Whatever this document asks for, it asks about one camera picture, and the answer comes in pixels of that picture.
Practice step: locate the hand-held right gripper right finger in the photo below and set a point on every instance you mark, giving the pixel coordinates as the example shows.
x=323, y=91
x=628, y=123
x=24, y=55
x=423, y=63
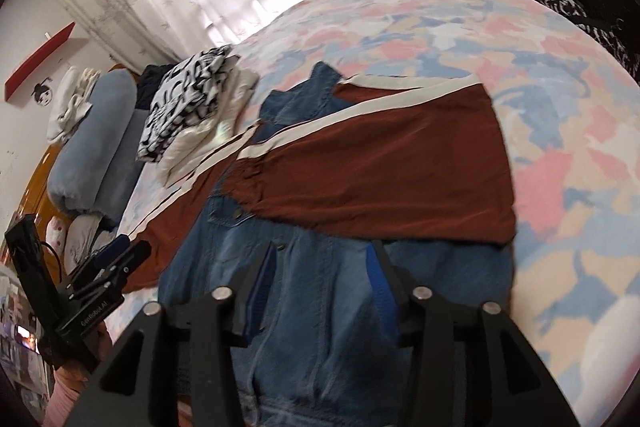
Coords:
x=380, y=292

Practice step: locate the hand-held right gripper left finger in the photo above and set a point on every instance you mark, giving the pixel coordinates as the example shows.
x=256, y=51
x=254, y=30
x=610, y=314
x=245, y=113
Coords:
x=260, y=292

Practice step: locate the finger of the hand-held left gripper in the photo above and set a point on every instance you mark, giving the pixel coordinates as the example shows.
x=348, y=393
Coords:
x=114, y=248
x=131, y=258

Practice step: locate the blue denim jacket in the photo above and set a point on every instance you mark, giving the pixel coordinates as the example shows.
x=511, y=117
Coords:
x=325, y=307

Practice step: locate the brown pants with white stripes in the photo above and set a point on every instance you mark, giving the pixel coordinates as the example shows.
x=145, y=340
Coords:
x=375, y=172

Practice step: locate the person's left forearm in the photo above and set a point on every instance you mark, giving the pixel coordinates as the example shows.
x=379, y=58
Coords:
x=67, y=399

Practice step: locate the white and pink plush pillow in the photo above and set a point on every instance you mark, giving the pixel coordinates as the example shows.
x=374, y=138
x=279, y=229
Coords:
x=80, y=237

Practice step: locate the grey pillow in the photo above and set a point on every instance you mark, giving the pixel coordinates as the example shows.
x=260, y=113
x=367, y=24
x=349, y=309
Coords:
x=125, y=167

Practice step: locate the wooden headboard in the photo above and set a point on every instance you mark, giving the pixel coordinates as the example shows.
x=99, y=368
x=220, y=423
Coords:
x=35, y=192

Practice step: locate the blue-grey pillow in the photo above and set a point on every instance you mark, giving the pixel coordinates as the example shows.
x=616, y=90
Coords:
x=90, y=142

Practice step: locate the white crumpled cloth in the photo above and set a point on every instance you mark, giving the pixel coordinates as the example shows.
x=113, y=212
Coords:
x=70, y=107

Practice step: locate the black and white patterned cloth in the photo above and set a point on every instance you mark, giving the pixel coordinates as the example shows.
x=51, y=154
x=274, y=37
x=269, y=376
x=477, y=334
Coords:
x=175, y=107

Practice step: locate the dark navy cloth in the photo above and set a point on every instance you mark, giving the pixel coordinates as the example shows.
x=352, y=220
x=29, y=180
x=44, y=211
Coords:
x=150, y=82

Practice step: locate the white folded quilt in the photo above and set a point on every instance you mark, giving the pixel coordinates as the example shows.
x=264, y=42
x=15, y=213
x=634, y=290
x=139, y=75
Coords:
x=241, y=92

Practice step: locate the pastel patterned bed sheet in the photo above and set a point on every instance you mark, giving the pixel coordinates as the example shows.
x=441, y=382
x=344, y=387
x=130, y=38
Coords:
x=550, y=157

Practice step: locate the black and white speckled cloth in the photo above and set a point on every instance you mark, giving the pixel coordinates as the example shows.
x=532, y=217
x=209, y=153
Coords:
x=600, y=32

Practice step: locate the cartoon figure wall sticker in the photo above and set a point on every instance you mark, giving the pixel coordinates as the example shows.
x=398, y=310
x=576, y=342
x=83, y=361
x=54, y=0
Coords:
x=42, y=93

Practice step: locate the red wall shelf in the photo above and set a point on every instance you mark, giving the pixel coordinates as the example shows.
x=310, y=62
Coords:
x=40, y=59

